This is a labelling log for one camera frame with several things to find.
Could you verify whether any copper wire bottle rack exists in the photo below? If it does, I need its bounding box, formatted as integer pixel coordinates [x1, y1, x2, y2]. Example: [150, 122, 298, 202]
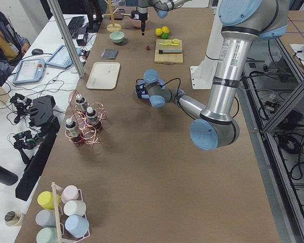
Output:
[64, 90, 107, 146]

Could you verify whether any black stand device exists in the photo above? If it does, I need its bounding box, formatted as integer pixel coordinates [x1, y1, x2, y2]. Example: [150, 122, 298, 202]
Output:
[14, 95, 60, 201]

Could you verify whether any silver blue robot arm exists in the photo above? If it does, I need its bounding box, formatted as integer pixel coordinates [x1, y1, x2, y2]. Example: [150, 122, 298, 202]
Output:
[143, 1, 290, 150]
[137, 0, 188, 36]

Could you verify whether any dark bottle rear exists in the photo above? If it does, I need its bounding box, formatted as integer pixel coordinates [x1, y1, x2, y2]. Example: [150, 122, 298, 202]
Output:
[75, 94, 88, 112]

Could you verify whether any black flask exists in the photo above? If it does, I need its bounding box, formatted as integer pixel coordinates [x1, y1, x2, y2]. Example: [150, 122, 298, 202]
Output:
[0, 166, 18, 186]

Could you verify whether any pink cup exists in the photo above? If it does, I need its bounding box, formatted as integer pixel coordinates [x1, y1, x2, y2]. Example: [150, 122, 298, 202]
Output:
[61, 185, 79, 204]

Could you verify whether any black power adapter box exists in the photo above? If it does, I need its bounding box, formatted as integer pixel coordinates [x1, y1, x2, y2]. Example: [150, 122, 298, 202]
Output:
[76, 27, 88, 47]

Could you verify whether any black computer mouse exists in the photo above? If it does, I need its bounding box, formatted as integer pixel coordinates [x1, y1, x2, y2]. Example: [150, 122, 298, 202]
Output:
[31, 48, 44, 56]

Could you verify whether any dark bottle front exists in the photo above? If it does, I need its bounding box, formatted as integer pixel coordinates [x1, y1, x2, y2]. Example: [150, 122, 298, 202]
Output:
[65, 118, 84, 146]

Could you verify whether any yellow cup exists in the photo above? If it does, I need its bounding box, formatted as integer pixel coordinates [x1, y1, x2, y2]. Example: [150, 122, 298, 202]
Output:
[37, 191, 54, 210]

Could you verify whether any light blue cup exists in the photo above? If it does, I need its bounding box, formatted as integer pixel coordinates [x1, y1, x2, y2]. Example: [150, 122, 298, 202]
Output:
[65, 215, 89, 238]

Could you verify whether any lemon half slice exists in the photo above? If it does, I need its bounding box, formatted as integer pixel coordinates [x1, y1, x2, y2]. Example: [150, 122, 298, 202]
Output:
[165, 39, 179, 44]

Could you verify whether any mint green bowl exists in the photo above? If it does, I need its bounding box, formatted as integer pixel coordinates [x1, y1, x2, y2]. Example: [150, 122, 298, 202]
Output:
[109, 31, 125, 44]

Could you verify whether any wooden mug tree stand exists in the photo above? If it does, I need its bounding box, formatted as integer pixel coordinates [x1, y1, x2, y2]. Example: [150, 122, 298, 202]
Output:
[104, 0, 122, 32]

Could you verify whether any aluminium frame post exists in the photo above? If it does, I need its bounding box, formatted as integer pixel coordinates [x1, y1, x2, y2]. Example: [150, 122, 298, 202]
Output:
[47, 0, 85, 78]

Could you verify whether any grey folded cloth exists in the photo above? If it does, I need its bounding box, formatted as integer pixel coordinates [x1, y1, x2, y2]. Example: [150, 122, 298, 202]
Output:
[101, 49, 118, 60]

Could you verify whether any white cup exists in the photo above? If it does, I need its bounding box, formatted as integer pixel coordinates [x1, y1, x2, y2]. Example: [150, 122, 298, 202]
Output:
[63, 200, 87, 217]

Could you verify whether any yellow lemon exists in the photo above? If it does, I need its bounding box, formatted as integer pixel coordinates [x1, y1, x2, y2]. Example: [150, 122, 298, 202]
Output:
[155, 28, 163, 36]
[162, 26, 170, 34]

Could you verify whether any seated person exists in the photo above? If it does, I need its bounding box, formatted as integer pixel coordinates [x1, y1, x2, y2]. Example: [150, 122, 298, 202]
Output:
[0, 11, 30, 86]

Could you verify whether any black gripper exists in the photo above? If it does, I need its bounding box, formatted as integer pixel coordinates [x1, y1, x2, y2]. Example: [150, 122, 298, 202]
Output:
[131, 10, 148, 35]
[135, 85, 149, 99]

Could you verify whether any grey cup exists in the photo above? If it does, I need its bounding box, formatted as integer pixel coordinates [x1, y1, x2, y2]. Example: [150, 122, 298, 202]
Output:
[35, 210, 56, 228]

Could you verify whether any beige rectangular tray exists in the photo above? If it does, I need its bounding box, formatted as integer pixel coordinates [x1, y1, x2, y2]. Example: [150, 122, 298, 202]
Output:
[86, 62, 121, 90]

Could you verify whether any dark bottle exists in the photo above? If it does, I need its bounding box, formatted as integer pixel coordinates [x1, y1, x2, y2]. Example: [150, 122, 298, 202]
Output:
[65, 118, 84, 146]
[86, 106, 102, 132]
[75, 94, 88, 112]

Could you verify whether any dark bottle middle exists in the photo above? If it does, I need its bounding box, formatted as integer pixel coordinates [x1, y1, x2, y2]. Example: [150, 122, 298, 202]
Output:
[86, 106, 102, 132]

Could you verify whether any wooden cutting board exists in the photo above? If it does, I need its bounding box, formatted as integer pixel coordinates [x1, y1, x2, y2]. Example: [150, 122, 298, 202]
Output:
[154, 39, 183, 64]

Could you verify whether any black keyboard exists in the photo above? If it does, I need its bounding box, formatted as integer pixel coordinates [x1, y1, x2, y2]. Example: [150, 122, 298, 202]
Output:
[67, 16, 85, 38]

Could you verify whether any white wire cup rack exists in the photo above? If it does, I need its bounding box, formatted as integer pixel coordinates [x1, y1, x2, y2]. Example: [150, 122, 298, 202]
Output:
[51, 182, 91, 242]

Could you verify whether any blue teach pendant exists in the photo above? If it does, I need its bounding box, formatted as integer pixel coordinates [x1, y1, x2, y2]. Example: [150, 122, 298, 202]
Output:
[12, 58, 45, 85]

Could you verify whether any black handled knife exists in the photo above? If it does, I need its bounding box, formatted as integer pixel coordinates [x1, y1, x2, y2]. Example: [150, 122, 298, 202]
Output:
[158, 50, 182, 54]

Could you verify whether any pale green cup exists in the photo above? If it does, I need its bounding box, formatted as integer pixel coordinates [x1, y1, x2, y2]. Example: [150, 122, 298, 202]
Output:
[36, 227, 57, 243]

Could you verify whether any pink bowl of ice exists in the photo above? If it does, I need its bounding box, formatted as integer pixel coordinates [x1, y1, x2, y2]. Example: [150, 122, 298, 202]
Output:
[129, 13, 141, 28]

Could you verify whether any green lime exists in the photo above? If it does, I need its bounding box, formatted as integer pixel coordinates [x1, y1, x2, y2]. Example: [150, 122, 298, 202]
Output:
[161, 33, 169, 39]

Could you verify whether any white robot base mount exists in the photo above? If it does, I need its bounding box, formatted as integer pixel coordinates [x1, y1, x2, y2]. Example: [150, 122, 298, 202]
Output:
[191, 14, 223, 90]

